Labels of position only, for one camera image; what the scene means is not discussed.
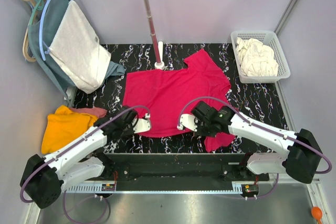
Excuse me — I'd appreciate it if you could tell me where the red t shirt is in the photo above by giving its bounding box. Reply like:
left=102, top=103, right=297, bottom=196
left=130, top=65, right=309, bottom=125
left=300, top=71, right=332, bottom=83
left=122, top=49, right=235, bottom=153

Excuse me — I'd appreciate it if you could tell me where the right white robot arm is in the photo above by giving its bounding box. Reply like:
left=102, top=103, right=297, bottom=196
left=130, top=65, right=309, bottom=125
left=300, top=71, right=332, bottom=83
left=180, top=101, right=322, bottom=184

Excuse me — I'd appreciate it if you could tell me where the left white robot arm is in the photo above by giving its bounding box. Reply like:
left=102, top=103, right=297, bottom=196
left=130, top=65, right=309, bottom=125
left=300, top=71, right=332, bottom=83
left=19, top=106, right=151, bottom=209

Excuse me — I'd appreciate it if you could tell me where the pink folded t shirt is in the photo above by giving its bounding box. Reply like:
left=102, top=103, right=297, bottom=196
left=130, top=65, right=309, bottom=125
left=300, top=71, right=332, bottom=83
left=69, top=107, right=107, bottom=119

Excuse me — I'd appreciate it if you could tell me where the yellow folded t shirt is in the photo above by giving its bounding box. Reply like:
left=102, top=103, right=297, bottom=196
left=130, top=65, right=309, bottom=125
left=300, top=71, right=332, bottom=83
left=41, top=105, right=98, bottom=154

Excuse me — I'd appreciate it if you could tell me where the cream white t shirt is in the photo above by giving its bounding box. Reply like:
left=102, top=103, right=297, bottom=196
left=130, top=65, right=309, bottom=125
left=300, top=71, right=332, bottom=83
left=236, top=37, right=279, bottom=77

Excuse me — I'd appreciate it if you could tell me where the white hanging towel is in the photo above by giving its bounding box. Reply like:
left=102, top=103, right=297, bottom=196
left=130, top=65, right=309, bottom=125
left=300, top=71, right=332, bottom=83
left=49, top=0, right=111, bottom=94

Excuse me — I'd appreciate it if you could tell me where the white plastic basket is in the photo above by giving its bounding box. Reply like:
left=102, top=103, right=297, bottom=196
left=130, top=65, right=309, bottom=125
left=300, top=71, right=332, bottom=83
left=230, top=30, right=290, bottom=83

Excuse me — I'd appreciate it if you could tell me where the light blue hanger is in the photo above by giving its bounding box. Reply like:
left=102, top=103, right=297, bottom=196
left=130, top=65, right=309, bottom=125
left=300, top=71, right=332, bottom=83
left=38, top=0, right=77, bottom=61

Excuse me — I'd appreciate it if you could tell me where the wooden hanger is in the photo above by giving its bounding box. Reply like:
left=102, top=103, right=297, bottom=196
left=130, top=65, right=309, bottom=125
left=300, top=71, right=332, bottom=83
left=12, top=0, right=37, bottom=63

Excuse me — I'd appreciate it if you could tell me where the blue grey hanging shirt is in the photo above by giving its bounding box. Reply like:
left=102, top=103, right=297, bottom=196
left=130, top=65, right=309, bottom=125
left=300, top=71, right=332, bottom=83
left=27, top=0, right=125, bottom=100

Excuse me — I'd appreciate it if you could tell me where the orange ball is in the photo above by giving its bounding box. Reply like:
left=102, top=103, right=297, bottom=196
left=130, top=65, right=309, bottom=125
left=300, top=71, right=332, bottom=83
left=311, top=207, right=323, bottom=224

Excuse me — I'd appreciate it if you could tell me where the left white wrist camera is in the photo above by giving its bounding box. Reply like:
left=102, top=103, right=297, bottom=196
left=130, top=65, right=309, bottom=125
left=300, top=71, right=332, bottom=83
left=131, top=114, right=152, bottom=134

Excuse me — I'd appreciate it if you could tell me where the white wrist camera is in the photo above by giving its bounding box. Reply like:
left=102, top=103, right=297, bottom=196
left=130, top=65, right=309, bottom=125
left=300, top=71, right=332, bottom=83
left=131, top=114, right=152, bottom=134
left=177, top=114, right=198, bottom=132

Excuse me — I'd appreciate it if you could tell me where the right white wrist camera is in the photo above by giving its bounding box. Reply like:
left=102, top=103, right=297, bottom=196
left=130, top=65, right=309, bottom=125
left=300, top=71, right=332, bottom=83
left=177, top=114, right=198, bottom=132

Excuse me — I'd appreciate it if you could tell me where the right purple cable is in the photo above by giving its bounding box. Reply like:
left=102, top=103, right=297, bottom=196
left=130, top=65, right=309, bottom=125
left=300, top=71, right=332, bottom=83
left=177, top=97, right=333, bottom=200

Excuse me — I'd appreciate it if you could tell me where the purple cable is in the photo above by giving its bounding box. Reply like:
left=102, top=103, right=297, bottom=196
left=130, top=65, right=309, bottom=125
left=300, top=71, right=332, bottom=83
left=20, top=105, right=152, bottom=224
left=177, top=97, right=333, bottom=200

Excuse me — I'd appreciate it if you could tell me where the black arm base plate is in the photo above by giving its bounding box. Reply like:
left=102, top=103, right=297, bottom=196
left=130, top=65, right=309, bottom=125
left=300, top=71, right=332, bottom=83
left=91, top=154, right=269, bottom=193

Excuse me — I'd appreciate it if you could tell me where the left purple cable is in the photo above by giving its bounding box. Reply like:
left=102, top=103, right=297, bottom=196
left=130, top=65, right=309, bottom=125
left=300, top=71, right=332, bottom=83
left=20, top=105, right=152, bottom=224

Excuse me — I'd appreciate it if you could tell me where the aluminium frame rail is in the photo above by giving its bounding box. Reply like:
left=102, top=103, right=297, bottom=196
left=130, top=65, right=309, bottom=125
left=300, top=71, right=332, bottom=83
left=28, top=176, right=335, bottom=223

